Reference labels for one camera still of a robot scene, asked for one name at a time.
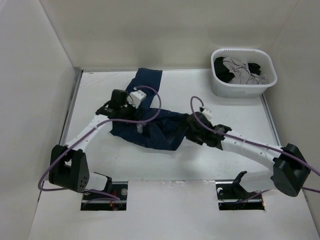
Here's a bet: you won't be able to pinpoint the dark blue denim trousers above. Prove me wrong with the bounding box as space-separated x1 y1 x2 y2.
110 68 189 151

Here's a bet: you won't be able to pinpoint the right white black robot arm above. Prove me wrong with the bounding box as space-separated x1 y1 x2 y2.
185 112 311 198

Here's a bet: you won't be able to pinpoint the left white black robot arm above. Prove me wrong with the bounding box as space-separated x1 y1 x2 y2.
48 89 147 200

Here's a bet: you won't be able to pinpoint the white plastic laundry basket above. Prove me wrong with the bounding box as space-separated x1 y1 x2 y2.
211 48 278 98

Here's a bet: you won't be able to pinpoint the black garment in basket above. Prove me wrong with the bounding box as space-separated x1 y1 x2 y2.
213 56 262 83

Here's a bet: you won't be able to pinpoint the grey crumpled garment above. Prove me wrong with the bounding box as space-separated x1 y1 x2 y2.
222 57 269 85

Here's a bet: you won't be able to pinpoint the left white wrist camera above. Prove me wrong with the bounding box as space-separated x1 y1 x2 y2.
127 88 147 108

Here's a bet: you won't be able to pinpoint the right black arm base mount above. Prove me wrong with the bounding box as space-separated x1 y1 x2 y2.
215 171 265 211

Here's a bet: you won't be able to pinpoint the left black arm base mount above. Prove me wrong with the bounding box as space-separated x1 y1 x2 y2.
80 181 128 211

